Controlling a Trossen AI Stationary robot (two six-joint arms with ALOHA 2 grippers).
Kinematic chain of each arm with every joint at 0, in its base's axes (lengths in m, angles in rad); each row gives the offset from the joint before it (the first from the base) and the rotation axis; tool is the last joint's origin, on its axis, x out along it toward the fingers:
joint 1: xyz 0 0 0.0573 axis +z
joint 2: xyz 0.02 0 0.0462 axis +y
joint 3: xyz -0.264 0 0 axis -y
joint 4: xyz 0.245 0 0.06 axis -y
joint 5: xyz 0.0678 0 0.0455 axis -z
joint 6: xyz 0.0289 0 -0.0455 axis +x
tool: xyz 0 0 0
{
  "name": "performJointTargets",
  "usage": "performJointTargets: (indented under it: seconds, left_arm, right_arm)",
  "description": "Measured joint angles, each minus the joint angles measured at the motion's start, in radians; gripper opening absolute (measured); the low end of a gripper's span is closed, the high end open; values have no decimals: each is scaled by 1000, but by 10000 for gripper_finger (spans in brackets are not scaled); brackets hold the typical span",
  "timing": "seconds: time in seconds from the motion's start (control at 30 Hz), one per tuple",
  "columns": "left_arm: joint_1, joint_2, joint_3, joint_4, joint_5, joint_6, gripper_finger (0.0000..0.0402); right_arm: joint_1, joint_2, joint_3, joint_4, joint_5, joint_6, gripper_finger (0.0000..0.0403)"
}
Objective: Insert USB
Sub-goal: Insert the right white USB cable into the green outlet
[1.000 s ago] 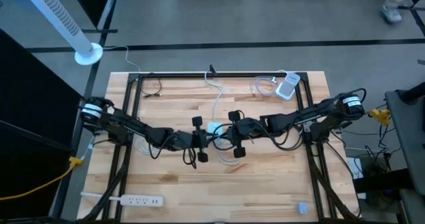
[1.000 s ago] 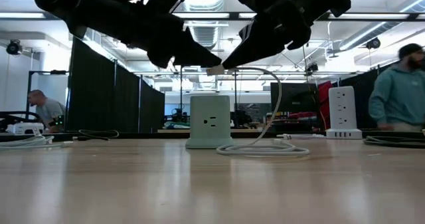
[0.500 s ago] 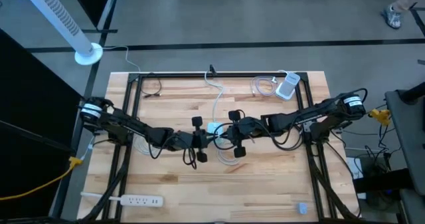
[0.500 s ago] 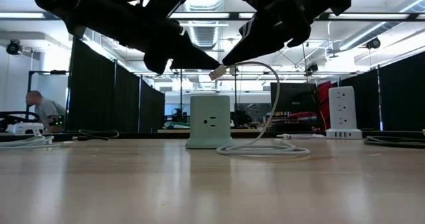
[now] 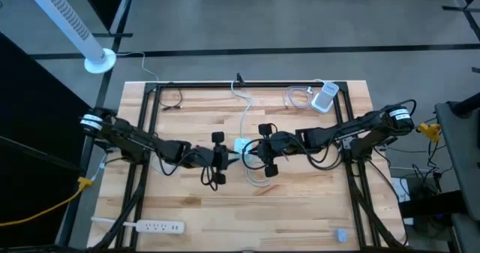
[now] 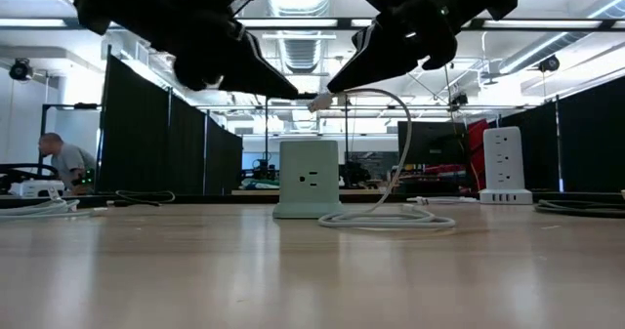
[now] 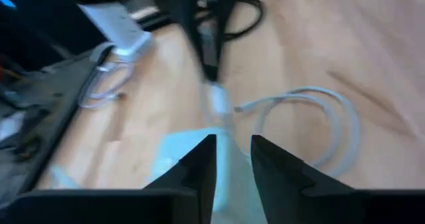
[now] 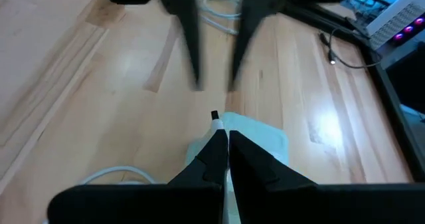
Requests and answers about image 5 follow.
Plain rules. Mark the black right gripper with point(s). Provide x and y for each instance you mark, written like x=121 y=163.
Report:
x=270 y=149

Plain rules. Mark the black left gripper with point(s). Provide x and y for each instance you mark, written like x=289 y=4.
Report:
x=219 y=159

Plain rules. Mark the mint green cube power strip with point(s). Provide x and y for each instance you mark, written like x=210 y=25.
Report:
x=240 y=144

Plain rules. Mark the white tower power strip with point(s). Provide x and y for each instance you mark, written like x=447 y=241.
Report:
x=324 y=97

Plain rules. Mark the white USB charger adapter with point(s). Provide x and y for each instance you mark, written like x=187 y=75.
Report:
x=341 y=235

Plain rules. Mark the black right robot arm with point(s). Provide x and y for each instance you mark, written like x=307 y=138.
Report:
x=375 y=123

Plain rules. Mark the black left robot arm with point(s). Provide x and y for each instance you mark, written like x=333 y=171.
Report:
x=131 y=136

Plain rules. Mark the white box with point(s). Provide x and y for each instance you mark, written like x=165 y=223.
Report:
x=399 y=193

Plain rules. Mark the black computer box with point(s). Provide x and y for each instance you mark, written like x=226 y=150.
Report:
x=431 y=204

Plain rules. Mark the grey table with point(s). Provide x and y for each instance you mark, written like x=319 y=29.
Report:
x=461 y=151

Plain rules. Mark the white tower fan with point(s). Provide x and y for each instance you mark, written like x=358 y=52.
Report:
x=67 y=20

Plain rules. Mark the black aluminium table frame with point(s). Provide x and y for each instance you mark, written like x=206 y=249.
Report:
x=262 y=84

